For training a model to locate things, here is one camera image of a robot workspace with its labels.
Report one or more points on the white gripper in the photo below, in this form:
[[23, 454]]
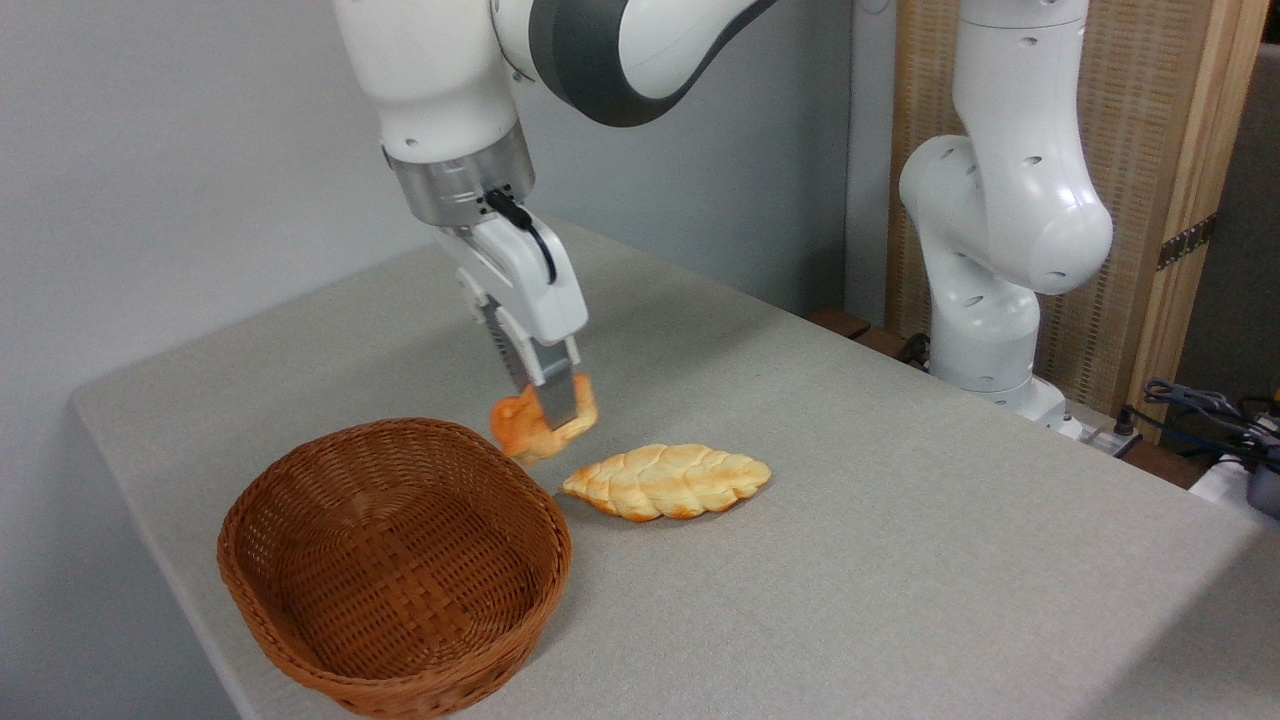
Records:
[[530, 285]]

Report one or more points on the round knotted bread roll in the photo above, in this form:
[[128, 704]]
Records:
[[516, 425]]

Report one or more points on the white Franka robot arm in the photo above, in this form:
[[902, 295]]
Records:
[[1015, 200]]

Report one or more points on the long braided bread loaf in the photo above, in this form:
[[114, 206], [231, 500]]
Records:
[[665, 482]]

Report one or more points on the brown wicker basket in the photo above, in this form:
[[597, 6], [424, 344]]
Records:
[[390, 570]]

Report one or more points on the black power plug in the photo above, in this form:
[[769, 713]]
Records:
[[1125, 422]]

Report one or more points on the wooden rattan folding screen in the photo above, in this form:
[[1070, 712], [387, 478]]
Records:
[[1150, 130]]

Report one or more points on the metal screen hinge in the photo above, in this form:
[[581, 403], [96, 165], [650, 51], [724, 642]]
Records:
[[1185, 242]]

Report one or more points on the grey plastic container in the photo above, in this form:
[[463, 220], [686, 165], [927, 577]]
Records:
[[1265, 490]]

